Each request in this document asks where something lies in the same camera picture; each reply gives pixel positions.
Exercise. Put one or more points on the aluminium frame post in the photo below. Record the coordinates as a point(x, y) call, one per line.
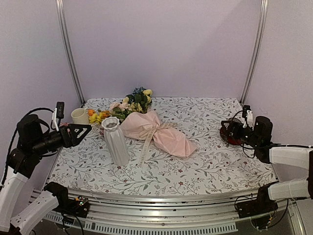
point(256, 50)
point(68, 51)

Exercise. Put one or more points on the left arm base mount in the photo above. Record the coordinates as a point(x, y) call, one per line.
point(79, 206)

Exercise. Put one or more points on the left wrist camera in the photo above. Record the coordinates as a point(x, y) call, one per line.
point(57, 115)

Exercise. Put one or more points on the floral patterned tablecloth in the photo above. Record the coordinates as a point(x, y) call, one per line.
point(215, 167)

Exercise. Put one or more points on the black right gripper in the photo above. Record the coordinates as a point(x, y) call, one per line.
point(240, 126)

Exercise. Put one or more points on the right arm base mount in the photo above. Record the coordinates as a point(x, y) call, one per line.
point(262, 204)

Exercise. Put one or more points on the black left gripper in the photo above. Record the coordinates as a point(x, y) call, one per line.
point(70, 137)

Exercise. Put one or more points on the white ribbed ceramic vase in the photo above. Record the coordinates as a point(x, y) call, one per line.
point(115, 141)

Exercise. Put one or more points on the red striped bowl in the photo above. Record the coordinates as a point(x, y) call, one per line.
point(229, 131)

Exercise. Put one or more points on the right aluminium frame post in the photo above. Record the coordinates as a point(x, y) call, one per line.
point(256, 50)

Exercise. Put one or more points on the cream ceramic mug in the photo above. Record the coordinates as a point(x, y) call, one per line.
point(80, 116)

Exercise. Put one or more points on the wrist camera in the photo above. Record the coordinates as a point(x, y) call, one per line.
point(248, 116)
point(57, 115)

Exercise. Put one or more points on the cream printed ribbon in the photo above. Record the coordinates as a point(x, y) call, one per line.
point(148, 136)

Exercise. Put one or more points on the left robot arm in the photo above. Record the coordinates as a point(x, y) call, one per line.
point(33, 145)

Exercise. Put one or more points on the artificial flower bouquet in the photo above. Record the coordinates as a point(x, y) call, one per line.
point(139, 101)

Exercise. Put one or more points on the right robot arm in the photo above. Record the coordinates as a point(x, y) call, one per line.
point(258, 138)

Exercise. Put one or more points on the pink wrapping paper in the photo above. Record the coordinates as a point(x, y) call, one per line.
point(171, 140)

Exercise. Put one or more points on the pink patterned small object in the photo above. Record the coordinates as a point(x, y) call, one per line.
point(66, 124)

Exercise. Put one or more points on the left aluminium frame post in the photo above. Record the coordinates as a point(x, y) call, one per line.
point(68, 51)

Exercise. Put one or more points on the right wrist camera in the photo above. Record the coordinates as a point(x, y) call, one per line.
point(248, 116)

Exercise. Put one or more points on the aluminium front rail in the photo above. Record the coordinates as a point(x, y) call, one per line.
point(215, 214)

